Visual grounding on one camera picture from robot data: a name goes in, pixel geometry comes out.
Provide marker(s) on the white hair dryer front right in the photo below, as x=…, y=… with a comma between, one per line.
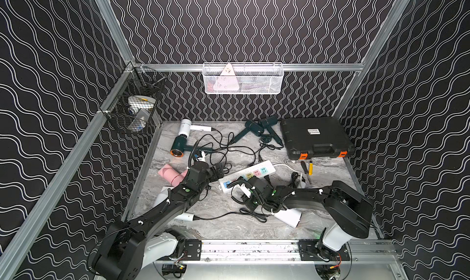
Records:
x=290, y=216

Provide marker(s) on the yellow handle screwdriver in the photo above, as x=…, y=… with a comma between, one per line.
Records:
x=310, y=168

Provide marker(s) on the white hair dryer front left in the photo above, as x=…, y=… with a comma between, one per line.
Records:
x=163, y=195

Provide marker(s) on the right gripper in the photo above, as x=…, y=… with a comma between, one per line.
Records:
x=246, y=203

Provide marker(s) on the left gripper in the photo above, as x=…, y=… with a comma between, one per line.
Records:
x=212, y=171

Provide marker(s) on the pink hair dryer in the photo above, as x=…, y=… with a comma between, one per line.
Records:
x=169, y=174

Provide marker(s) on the white bottle in mesh basket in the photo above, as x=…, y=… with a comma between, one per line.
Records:
x=141, y=117

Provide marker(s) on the pink triangle card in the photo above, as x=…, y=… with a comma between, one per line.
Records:
x=227, y=81

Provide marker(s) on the white multicolour power strip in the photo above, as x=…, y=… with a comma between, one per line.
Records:
x=259, y=170

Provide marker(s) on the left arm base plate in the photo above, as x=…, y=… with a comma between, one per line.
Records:
x=189, y=249

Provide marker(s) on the large green orange hair dryer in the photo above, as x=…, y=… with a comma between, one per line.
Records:
x=180, y=146

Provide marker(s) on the black plastic tool case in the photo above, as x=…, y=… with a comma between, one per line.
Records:
x=307, y=138

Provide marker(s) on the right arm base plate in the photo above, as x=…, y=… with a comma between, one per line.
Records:
x=313, y=250

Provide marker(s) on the black cable large green dryer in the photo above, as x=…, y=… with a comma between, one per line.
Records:
x=213, y=147

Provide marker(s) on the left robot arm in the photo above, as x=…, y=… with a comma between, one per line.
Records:
x=120, y=254

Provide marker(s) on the clear wall basket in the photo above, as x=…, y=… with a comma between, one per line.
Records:
x=253, y=78

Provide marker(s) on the dark green hair dryer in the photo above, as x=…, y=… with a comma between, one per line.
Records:
x=267, y=124
x=250, y=127

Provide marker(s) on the black handle screwdriver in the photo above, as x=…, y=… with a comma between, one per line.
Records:
x=306, y=171

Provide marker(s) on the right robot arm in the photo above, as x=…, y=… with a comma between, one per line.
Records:
x=350, y=210

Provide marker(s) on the small white hair dryer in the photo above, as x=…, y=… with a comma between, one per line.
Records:
x=187, y=126

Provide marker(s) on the black wire mesh basket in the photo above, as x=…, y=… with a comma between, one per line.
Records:
x=143, y=89

